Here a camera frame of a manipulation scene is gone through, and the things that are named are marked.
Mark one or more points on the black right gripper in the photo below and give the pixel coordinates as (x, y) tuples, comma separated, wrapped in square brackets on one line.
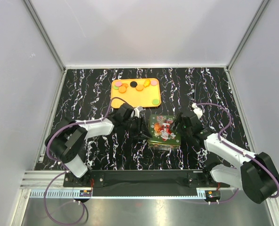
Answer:
[(178, 130)]

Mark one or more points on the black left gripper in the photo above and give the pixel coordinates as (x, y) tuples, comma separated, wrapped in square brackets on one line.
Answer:
[(141, 129)]

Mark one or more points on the gold tin lid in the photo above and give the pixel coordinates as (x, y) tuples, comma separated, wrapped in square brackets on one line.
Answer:
[(159, 127)]

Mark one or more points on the gold square cookie tin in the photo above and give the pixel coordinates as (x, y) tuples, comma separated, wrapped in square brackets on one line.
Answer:
[(163, 147)]

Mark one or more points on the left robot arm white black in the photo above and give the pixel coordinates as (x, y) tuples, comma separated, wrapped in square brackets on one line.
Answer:
[(64, 143)]

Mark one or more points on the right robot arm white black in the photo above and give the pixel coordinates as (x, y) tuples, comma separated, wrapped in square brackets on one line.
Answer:
[(255, 174)]

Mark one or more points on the green round cookie right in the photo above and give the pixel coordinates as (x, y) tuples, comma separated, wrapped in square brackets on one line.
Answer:
[(156, 101)]

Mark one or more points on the yellow plastic tray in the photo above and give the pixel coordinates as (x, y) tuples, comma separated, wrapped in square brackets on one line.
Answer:
[(136, 98)]

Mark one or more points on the orange sandwich cookie centre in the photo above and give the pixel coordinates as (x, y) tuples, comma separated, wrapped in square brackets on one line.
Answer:
[(139, 87)]

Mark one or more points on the orange sandwich cookie upper-left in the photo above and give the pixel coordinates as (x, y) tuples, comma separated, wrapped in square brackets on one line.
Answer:
[(122, 89)]

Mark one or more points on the black round cookie upper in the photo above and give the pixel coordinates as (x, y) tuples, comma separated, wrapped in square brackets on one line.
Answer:
[(133, 84)]

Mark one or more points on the pink round cookie right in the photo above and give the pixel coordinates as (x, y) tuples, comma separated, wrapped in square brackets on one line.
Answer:
[(153, 82)]

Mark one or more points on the pink round cookie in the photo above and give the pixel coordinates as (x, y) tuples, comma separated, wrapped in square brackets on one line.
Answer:
[(118, 84), (153, 82)]

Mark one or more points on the yellow star cookie upper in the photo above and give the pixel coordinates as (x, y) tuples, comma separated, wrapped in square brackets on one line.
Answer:
[(147, 83)]

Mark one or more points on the pink round cookie left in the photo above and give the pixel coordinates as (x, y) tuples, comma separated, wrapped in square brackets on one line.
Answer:
[(118, 84)]

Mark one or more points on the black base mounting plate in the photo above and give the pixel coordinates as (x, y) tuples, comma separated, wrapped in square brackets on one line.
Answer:
[(103, 178)]

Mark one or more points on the right electronics board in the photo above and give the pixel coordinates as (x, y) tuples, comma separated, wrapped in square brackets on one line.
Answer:
[(213, 193)]

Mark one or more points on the electronics board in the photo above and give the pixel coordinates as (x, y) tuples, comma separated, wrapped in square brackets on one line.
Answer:
[(85, 193), (213, 193)]

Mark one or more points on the left electronics board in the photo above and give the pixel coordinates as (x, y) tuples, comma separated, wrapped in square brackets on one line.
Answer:
[(85, 193)]

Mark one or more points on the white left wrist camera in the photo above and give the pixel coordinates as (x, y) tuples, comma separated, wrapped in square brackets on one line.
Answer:
[(137, 111)]

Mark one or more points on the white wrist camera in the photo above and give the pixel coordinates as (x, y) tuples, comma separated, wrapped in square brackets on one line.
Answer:
[(137, 111), (198, 111)]

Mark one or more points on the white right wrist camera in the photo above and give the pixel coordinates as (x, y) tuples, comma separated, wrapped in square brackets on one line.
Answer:
[(198, 111)]

